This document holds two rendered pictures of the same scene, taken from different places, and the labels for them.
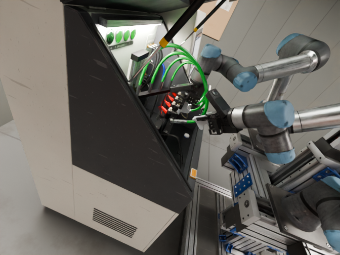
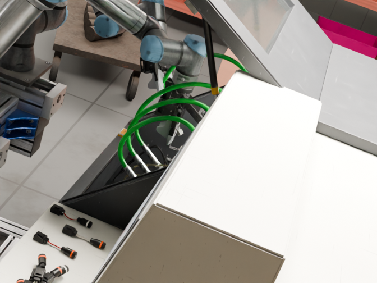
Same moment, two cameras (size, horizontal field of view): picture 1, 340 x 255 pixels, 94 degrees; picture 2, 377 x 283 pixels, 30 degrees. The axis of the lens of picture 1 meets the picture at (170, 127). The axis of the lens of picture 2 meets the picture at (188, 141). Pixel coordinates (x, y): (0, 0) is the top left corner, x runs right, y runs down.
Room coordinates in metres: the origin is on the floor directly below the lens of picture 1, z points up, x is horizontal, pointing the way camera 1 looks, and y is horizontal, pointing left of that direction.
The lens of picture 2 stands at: (2.72, 0.25, 2.14)
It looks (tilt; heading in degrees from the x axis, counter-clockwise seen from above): 27 degrees down; 186
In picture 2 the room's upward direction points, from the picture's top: 19 degrees clockwise
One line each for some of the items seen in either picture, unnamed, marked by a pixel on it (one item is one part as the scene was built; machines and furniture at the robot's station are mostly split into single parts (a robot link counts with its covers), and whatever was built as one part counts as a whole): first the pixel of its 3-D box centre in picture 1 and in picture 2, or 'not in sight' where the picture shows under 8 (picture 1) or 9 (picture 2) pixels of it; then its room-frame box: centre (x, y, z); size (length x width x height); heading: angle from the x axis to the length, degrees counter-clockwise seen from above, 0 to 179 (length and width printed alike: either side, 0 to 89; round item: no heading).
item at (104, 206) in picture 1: (137, 176); not in sight; (0.75, 0.07, 0.39); 0.70 x 0.58 x 0.79; 0
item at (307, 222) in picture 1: (306, 208); (15, 49); (0.50, -0.67, 1.09); 0.15 x 0.15 x 0.10
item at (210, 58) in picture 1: (208, 59); (191, 54); (0.76, -0.03, 1.41); 0.09 x 0.08 x 0.11; 123
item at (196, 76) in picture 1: (199, 75); (184, 78); (0.76, -0.02, 1.33); 0.08 x 0.08 x 0.05
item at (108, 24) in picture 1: (140, 21); not in sight; (0.76, 0.30, 1.43); 0.54 x 0.03 x 0.02; 0
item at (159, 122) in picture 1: (165, 124); not in sight; (0.87, 0.04, 0.91); 0.34 x 0.10 x 0.15; 0
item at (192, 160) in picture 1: (192, 154); (96, 179); (0.75, -0.20, 0.87); 0.62 x 0.04 x 0.16; 0
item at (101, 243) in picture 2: not in sight; (84, 237); (1.22, -0.08, 0.99); 0.12 x 0.02 x 0.02; 88
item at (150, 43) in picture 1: (147, 61); not in sight; (1.00, 0.30, 1.20); 0.13 x 0.03 x 0.31; 0
